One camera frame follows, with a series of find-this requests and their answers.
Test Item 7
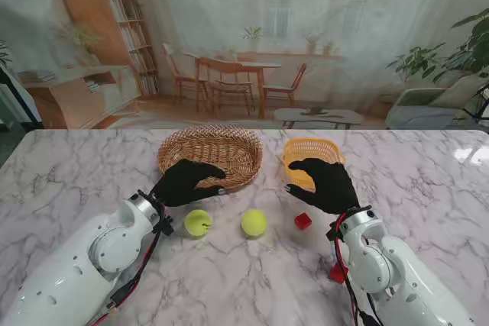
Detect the black metal frame post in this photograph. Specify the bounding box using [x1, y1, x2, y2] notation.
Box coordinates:
[0, 62, 42, 128]

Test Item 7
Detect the woven wicker oval basket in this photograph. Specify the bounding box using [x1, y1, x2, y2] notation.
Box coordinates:
[157, 124, 264, 192]

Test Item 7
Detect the yellow plastic mesh basket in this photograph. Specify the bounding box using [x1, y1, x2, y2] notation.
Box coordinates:
[280, 137, 347, 194]

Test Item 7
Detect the black tripod stand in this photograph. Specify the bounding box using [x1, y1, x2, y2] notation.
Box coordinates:
[464, 85, 489, 124]

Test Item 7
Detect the red black left arm cable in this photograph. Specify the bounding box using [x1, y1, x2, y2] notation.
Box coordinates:
[86, 203, 173, 326]

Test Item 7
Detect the red black right arm cable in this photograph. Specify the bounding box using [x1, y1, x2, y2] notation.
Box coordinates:
[326, 211, 383, 326]

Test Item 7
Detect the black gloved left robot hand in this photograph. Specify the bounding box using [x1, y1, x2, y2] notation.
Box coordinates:
[151, 158, 227, 208]

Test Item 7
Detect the plain yellow tennis ball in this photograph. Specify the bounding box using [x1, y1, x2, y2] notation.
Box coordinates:
[240, 208, 268, 239]

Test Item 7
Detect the red black arm cable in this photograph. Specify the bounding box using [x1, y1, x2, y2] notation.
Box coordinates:
[86, 203, 173, 326]
[326, 211, 383, 326]

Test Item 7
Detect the printed room scene backdrop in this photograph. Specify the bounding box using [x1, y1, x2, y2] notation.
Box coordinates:
[0, 0, 489, 131]

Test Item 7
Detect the red toy block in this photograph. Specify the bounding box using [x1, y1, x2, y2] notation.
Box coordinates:
[328, 263, 349, 285]
[293, 211, 313, 231]

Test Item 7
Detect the yellow tennis ball black logo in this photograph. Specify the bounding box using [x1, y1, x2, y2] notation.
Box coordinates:
[184, 209, 213, 241]

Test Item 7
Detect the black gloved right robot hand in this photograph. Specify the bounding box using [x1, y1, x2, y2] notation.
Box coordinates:
[284, 157, 361, 215]

